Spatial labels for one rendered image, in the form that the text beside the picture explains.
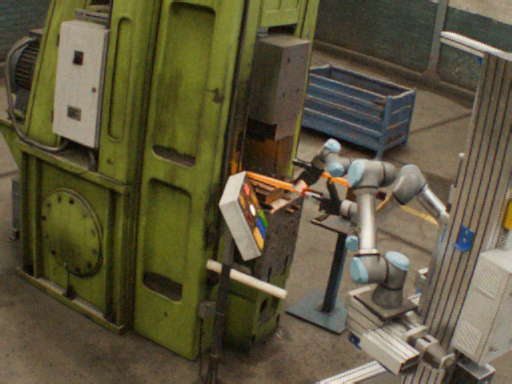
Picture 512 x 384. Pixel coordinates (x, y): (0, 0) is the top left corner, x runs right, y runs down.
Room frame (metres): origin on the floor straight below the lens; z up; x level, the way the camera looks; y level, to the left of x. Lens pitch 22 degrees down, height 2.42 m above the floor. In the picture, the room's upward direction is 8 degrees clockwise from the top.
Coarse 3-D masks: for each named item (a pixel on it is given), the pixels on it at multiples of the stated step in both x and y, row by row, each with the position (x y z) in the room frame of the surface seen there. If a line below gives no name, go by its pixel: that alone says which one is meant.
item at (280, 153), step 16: (304, 0) 3.81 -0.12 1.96; (304, 16) 3.83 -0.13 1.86; (288, 32) 3.80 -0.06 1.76; (304, 32) 3.86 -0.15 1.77; (304, 96) 3.99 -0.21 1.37; (256, 144) 3.85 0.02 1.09; (272, 144) 3.80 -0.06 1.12; (288, 144) 3.87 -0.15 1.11; (256, 160) 3.84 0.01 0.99; (272, 160) 3.79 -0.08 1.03; (288, 160) 3.90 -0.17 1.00
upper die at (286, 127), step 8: (248, 120) 3.48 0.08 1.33; (256, 120) 3.46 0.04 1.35; (288, 120) 3.51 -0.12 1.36; (248, 128) 3.48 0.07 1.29; (256, 128) 3.45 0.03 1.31; (264, 128) 3.43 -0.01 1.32; (272, 128) 3.41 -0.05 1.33; (280, 128) 3.44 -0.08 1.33; (288, 128) 3.52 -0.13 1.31; (264, 136) 3.43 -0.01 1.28; (272, 136) 3.41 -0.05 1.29; (280, 136) 3.45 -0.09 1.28
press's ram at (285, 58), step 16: (272, 32) 3.71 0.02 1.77; (272, 48) 3.39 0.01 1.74; (288, 48) 3.40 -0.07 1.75; (304, 48) 3.56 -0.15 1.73; (256, 64) 3.42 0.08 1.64; (272, 64) 3.38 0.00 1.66; (288, 64) 3.43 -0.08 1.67; (304, 64) 3.58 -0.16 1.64; (256, 80) 3.41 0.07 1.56; (272, 80) 3.37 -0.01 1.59; (288, 80) 3.45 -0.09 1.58; (304, 80) 3.61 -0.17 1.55; (256, 96) 3.41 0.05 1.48; (272, 96) 3.37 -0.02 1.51; (288, 96) 3.47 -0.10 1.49; (256, 112) 3.40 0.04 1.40; (272, 112) 3.36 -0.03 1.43; (288, 112) 3.50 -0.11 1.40
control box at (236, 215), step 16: (240, 176) 3.07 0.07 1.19; (224, 192) 2.93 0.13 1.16; (240, 192) 2.89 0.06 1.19; (224, 208) 2.79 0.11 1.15; (240, 208) 2.79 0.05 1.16; (256, 208) 3.03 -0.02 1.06; (240, 224) 2.78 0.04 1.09; (240, 240) 2.78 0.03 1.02; (256, 240) 2.81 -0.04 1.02; (256, 256) 2.78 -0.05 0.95
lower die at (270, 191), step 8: (248, 176) 3.57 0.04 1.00; (256, 184) 3.50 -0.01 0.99; (264, 184) 3.51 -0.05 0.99; (272, 184) 3.50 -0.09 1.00; (256, 192) 3.43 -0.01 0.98; (264, 192) 3.43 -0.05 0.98; (272, 192) 3.46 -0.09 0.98; (280, 192) 3.54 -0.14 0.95; (264, 200) 3.41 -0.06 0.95; (272, 200) 3.47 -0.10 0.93
